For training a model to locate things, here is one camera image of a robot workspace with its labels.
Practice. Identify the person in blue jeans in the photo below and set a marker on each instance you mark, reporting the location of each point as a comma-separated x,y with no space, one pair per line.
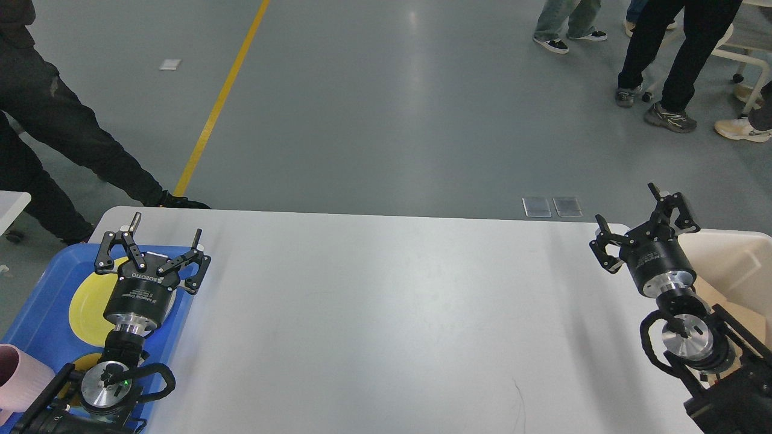
578,15

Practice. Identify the person in beige sneakers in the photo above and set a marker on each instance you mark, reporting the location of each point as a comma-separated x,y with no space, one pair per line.
756,126

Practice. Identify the floor outlet plate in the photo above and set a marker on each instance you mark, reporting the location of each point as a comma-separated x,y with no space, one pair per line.
537,207
568,207

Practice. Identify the white side table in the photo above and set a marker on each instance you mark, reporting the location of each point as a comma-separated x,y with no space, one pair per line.
12,205

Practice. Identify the floor outlet plate left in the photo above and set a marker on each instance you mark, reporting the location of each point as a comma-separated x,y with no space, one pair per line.
537,207

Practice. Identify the yellow plate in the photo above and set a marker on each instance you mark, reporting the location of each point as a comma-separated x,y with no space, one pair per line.
86,309

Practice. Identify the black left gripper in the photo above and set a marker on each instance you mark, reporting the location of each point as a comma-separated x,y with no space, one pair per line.
142,294

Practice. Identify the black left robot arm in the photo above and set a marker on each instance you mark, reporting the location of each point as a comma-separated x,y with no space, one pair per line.
111,394

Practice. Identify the beige plastic bin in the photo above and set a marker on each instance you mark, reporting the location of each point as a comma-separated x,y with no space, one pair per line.
734,271

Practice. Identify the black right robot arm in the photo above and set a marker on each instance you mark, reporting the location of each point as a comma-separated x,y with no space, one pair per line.
723,366

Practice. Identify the floor outlet plate right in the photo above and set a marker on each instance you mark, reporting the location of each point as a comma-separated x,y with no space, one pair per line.
568,207

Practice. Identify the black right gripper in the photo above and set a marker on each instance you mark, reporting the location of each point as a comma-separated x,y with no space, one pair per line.
655,260

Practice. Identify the blue plastic tray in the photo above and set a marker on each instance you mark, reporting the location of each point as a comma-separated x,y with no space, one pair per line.
42,329

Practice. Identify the pink ribbed mug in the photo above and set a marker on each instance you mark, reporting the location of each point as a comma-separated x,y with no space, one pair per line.
23,378

